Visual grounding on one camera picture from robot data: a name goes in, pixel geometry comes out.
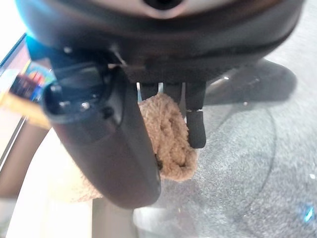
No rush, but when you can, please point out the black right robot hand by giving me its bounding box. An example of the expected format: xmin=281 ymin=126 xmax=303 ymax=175
xmin=14 ymin=0 xmax=306 ymax=209

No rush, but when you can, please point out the colourful printed box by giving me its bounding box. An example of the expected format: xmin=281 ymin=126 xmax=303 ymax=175
xmin=9 ymin=60 xmax=56 ymax=103

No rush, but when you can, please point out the tan fluffy cloth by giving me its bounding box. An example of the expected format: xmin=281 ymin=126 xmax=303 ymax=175
xmin=64 ymin=93 xmax=199 ymax=203

